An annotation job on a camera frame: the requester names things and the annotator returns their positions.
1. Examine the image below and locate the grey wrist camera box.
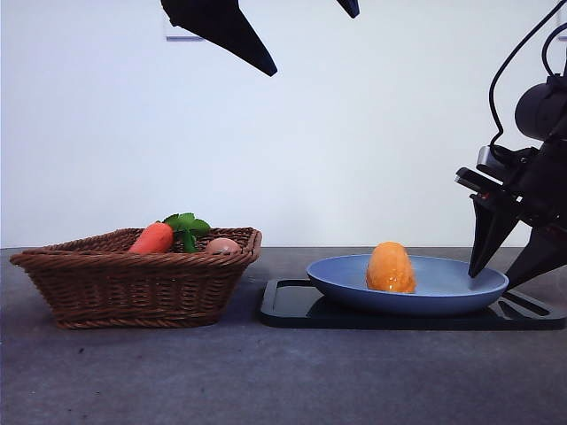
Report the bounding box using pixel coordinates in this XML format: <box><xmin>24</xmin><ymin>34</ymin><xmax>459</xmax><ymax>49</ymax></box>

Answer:
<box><xmin>454</xmin><ymin>145</ymin><xmax>506</xmax><ymax>192</ymax></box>

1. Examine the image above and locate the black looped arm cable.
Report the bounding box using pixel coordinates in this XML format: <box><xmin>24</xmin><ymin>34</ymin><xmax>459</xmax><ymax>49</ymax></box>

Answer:
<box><xmin>541</xmin><ymin>26</ymin><xmax>567</xmax><ymax>77</ymax></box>

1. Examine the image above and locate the white wall socket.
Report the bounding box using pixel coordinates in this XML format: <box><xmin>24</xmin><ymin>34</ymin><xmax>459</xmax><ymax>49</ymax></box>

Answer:
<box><xmin>166</xmin><ymin>21</ymin><xmax>206</xmax><ymax>43</ymax></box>

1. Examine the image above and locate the brown wicker basket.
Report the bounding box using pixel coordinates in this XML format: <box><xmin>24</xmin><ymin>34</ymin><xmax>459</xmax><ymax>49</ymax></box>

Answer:
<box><xmin>9</xmin><ymin>228</ymin><xmax>263</xmax><ymax>330</ymax></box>

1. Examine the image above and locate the orange carrot with green leaves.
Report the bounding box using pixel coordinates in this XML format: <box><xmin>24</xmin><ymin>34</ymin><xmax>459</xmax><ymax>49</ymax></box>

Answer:
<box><xmin>128</xmin><ymin>212</ymin><xmax>212</xmax><ymax>255</ymax></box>

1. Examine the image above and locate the black rectangular tray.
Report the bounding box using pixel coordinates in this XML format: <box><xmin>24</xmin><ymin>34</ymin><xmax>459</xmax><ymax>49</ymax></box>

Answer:
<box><xmin>260</xmin><ymin>278</ymin><xmax>567</xmax><ymax>331</ymax></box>

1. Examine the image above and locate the brown egg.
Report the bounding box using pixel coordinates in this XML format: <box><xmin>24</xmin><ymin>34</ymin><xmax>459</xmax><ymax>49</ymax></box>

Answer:
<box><xmin>205</xmin><ymin>237</ymin><xmax>243</xmax><ymax>256</ymax></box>

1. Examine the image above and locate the blue round plate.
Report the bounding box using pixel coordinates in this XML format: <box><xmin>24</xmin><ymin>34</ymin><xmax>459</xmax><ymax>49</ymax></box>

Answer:
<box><xmin>306</xmin><ymin>255</ymin><xmax>509</xmax><ymax>318</ymax></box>

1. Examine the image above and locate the yellow-orange corn cob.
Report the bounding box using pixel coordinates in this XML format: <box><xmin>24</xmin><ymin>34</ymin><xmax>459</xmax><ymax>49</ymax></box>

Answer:
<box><xmin>365</xmin><ymin>241</ymin><xmax>417</xmax><ymax>295</ymax></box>

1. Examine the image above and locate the black camera cable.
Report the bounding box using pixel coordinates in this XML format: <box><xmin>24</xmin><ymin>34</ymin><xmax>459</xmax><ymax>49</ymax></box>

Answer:
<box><xmin>488</xmin><ymin>6</ymin><xmax>557</xmax><ymax>150</ymax></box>

